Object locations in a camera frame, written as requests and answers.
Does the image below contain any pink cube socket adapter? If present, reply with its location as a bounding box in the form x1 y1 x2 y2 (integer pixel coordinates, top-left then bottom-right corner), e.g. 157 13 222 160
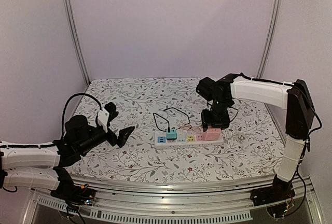
203 128 221 141

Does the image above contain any pink charging cable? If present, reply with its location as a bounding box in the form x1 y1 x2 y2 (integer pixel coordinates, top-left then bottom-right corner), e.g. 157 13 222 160
178 124 203 135

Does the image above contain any white USB charger block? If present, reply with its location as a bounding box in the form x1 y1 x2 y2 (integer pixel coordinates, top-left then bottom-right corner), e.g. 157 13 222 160
177 129 187 137

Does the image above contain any teal cube charger plug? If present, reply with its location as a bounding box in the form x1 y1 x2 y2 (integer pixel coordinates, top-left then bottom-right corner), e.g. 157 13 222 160
166 129 177 142

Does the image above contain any black USB cable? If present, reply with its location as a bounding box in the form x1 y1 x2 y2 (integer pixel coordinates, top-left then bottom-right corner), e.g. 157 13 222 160
152 107 190 133

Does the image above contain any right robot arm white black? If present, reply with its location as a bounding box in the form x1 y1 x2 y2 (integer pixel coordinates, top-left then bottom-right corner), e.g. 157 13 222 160
196 73 322 206

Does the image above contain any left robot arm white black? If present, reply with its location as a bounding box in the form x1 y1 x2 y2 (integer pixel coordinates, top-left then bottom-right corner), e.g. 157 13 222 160
1 103 135 205

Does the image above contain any white colourful power strip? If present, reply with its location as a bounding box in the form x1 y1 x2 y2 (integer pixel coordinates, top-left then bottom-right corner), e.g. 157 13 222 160
154 128 224 149

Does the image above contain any floral patterned table mat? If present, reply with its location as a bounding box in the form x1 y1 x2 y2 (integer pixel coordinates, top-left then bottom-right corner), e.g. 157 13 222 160
67 78 284 184

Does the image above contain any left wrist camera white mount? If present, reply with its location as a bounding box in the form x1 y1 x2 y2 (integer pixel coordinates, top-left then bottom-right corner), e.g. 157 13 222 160
96 108 109 133

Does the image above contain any aluminium front rail base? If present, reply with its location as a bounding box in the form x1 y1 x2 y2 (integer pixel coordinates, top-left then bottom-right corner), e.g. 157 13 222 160
22 176 325 223

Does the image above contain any left aluminium frame post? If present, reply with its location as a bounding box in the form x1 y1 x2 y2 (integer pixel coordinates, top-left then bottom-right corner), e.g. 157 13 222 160
63 0 91 86

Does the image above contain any aluminium frame post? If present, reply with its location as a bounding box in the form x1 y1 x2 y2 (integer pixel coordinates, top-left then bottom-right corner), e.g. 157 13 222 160
256 0 282 79
63 0 91 86

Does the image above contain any right aluminium frame post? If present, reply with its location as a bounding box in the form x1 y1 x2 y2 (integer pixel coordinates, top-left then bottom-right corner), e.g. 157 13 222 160
256 0 282 79

